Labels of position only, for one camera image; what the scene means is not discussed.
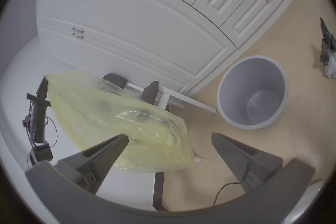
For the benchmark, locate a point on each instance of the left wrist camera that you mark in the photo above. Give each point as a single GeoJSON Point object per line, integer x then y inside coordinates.
{"type": "Point", "coordinates": [26, 122]}

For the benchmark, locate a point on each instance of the white wardrobe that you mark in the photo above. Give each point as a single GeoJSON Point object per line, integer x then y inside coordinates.
{"type": "Point", "coordinates": [131, 20]}

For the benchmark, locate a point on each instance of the yellow plastic bag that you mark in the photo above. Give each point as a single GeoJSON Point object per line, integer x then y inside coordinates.
{"type": "Point", "coordinates": [105, 118]}

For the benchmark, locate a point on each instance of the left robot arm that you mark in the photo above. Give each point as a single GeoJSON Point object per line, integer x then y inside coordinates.
{"type": "Point", "coordinates": [42, 153]}

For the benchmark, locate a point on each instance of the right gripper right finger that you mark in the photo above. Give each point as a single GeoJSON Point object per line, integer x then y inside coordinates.
{"type": "Point", "coordinates": [244, 162]}

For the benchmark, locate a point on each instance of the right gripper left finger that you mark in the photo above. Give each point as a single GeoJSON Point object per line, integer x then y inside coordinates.
{"type": "Point", "coordinates": [99, 162]}

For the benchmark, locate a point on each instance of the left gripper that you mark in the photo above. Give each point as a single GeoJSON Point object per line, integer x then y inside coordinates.
{"type": "Point", "coordinates": [38, 123]}

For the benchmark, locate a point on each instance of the black plastic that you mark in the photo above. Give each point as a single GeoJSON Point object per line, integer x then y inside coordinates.
{"type": "Point", "coordinates": [326, 47]}

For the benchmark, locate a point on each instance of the white trash bin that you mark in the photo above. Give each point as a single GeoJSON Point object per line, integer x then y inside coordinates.
{"type": "Point", "coordinates": [252, 91]}

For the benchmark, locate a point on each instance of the white printed wrapper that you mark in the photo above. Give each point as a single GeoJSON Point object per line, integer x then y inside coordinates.
{"type": "Point", "coordinates": [331, 70]}

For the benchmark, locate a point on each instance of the white chair grey seat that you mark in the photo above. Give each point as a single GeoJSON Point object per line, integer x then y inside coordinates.
{"type": "Point", "coordinates": [189, 103]}

